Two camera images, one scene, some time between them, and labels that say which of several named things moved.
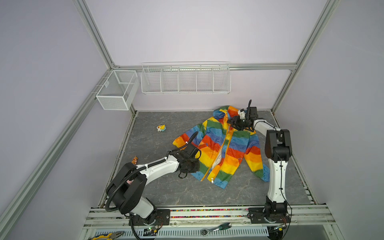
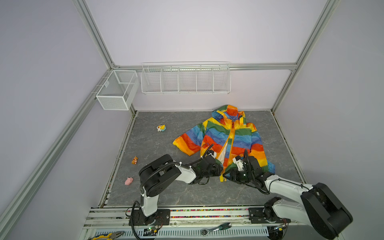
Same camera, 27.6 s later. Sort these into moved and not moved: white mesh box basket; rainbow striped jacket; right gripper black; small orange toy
Moved: right gripper black
Not moved: rainbow striped jacket; small orange toy; white mesh box basket
